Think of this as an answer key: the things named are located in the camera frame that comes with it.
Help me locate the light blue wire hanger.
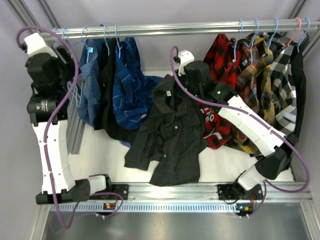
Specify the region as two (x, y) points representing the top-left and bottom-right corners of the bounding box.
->
(71, 25), (88, 108)

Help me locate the dark grey pinstripe shirt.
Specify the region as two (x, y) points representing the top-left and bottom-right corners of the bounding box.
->
(124, 74), (207, 187)

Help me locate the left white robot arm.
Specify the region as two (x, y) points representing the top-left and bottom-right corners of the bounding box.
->
(25, 46), (111, 205)

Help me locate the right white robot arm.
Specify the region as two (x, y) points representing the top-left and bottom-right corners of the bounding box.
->
(170, 57), (298, 195)

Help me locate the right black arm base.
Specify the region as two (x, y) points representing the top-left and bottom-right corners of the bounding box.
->
(217, 183), (263, 203)

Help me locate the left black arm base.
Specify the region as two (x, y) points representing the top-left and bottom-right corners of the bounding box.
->
(89, 174), (129, 200)

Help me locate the light blue checked shirt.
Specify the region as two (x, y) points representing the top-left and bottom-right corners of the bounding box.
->
(78, 39), (105, 126)

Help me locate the red plaid hanging shirt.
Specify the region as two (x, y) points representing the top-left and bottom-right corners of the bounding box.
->
(203, 34), (241, 104)

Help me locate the blue plaid shirt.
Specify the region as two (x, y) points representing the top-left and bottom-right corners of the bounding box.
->
(112, 37), (162, 145)

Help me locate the red black plaid shirt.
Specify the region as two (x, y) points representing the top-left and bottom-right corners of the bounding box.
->
(197, 102), (232, 149)

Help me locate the yellow brown plaid shirt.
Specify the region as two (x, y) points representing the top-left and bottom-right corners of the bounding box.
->
(226, 32), (276, 155)

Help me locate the black white plaid shirt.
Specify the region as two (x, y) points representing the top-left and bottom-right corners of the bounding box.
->
(263, 33), (298, 135)

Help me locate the pink hanger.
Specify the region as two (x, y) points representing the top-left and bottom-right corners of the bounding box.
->
(281, 17), (303, 48)

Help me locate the black hanging garment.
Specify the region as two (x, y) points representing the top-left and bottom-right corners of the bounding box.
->
(93, 38), (138, 145)

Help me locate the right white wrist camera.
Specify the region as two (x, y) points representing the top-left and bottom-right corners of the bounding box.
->
(173, 50), (195, 77)

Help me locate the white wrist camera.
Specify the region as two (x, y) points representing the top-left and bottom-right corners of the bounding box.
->
(173, 50), (195, 77)
(19, 33), (58, 58)

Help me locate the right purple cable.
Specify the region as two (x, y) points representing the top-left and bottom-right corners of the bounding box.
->
(169, 45), (311, 218)

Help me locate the purple cable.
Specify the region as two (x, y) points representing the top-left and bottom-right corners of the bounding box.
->
(15, 25), (125, 230)
(169, 45), (311, 218)

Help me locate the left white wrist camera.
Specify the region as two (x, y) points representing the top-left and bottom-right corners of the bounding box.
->
(19, 33), (58, 58)

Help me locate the aluminium front rail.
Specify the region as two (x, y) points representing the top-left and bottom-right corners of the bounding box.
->
(59, 181), (313, 214)

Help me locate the aluminium hanging rail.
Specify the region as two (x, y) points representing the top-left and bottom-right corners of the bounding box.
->
(40, 18), (320, 41)

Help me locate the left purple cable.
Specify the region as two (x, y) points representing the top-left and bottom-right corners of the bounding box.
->
(15, 25), (125, 230)

